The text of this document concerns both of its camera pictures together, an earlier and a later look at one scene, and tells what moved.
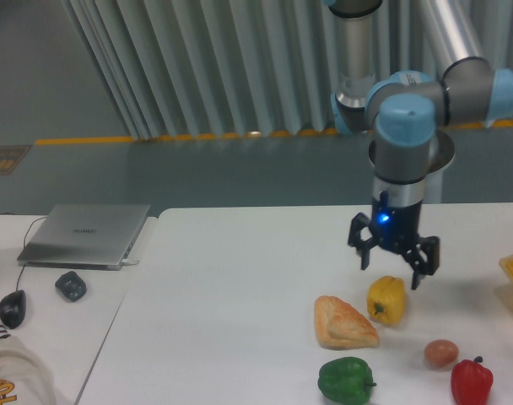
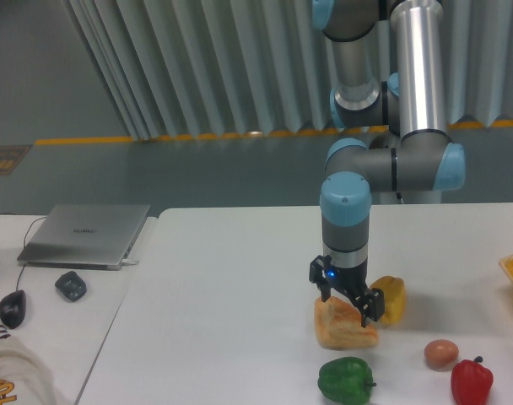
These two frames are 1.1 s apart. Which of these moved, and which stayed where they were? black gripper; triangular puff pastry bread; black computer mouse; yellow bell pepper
Moved: black gripper
Stayed: yellow bell pepper; black computer mouse; triangular puff pastry bread
